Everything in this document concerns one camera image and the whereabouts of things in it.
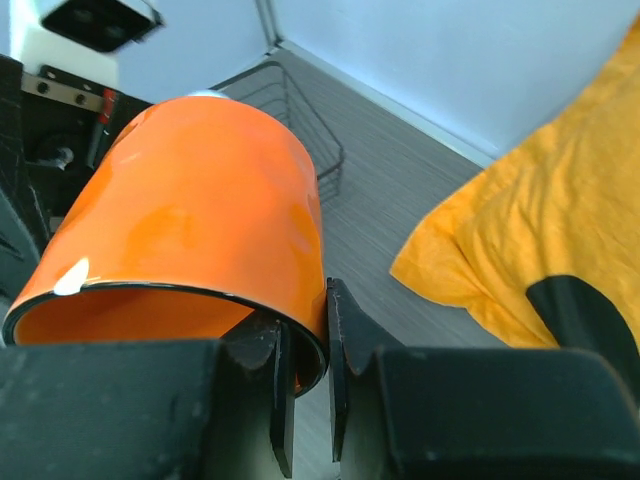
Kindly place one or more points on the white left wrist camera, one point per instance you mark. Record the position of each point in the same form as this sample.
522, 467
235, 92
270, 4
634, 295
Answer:
67, 49

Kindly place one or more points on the orange Mickey pillow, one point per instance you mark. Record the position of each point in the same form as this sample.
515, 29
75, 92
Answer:
542, 247

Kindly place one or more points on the orange mug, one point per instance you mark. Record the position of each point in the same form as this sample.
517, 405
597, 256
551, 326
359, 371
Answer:
205, 210

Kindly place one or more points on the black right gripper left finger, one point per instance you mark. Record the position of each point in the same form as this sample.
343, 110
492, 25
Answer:
205, 409

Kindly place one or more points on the black wire dish rack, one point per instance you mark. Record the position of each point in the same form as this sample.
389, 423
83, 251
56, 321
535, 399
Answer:
270, 88

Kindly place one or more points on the white ribbed bowl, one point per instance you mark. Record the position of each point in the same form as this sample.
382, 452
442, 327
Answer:
208, 93

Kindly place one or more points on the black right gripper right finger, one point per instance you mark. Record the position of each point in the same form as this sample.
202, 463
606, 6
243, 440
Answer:
406, 412

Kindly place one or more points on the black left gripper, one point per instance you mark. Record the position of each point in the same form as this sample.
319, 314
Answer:
55, 130

